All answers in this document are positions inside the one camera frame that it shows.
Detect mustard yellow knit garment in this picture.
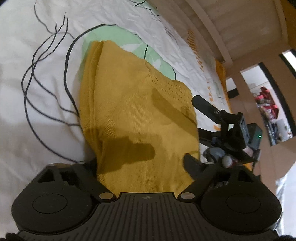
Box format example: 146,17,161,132
79,41,200,195

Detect colourful clothes on shelf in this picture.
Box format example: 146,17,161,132
253,86,293,145

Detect orange blanket at bed edge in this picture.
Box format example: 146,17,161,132
215,59,232,112

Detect white patterned bed sheet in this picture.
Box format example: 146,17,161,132
1,1,229,235

